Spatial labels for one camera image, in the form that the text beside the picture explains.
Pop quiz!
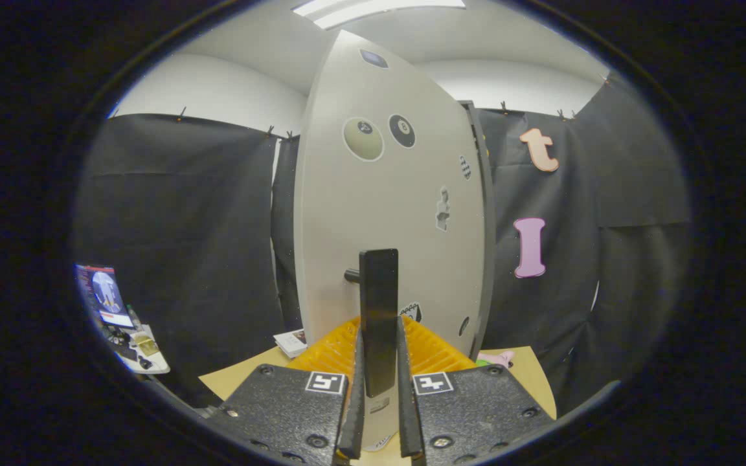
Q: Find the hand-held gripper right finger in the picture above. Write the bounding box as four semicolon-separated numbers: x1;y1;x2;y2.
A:
396;315;555;466

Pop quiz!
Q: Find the small pink item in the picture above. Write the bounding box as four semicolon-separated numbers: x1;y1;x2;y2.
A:
477;350;516;368

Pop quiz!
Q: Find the black door handle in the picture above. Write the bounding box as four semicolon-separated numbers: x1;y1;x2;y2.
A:
345;249;400;398

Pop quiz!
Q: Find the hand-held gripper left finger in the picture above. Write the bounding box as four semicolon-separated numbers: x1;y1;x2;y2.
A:
208;315;366;466

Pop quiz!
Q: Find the white cover book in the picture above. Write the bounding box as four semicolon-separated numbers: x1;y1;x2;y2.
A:
273;329;309;359

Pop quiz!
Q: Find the white shoe cabinet door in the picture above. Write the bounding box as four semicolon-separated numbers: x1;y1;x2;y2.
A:
293;29;487;452

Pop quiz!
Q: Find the black backdrop cloth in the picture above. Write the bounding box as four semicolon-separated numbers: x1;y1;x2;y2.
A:
74;71;693;415

